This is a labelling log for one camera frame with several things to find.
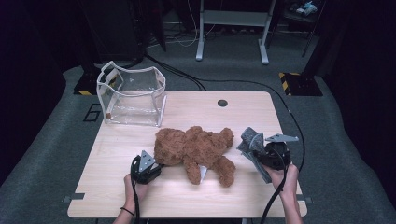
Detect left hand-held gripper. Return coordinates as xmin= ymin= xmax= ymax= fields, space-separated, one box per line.
xmin=130 ymin=149 xmax=164 ymax=185

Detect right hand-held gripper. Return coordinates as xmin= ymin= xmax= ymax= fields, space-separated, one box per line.
xmin=260 ymin=133 xmax=300 ymax=171

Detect brown teddy bear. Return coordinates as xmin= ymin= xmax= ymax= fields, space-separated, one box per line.
xmin=153 ymin=125 xmax=237 ymax=189

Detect person's left hand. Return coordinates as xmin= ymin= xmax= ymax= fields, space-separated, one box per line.
xmin=123 ymin=173 xmax=150 ymax=211

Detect person's right hand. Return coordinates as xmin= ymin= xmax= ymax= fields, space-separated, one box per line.
xmin=262 ymin=162 xmax=300 ymax=199

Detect clear plastic bag white trim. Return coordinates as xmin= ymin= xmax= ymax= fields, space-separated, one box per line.
xmin=96 ymin=61 xmax=168 ymax=128

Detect dark cabinet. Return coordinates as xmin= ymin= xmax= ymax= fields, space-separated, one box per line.
xmin=78 ymin=0 xmax=148 ymax=63

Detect light blue white object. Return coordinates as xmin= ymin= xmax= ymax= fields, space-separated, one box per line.
xmin=295 ymin=0 xmax=318 ymax=17

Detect left hand-held gripper cable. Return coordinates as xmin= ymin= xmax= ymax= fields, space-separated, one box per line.
xmin=130 ymin=155 xmax=142 ymax=224

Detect grey table bracket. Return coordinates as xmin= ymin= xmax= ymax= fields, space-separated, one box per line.
xmin=63 ymin=192 xmax=86 ymax=203
xmin=295 ymin=193 xmax=313 ymax=204

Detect black base plate striped edge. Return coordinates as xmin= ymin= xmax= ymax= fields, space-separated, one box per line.
xmin=278 ymin=72 xmax=324 ymax=97
xmin=73 ymin=73 xmax=104 ymax=96

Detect long black floor cable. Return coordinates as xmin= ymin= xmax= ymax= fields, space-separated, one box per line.
xmin=144 ymin=53 xmax=306 ymax=174

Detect short black floor cable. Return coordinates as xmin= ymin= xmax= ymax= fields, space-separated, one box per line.
xmin=144 ymin=54 xmax=207 ymax=91

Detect white desk frame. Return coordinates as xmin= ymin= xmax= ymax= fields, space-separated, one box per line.
xmin=195 ymin=0 xmax=277 ymax=65

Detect white floor cable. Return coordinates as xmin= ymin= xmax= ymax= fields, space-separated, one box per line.
xmin=146 ymin=0 xmax=216 ymax=49

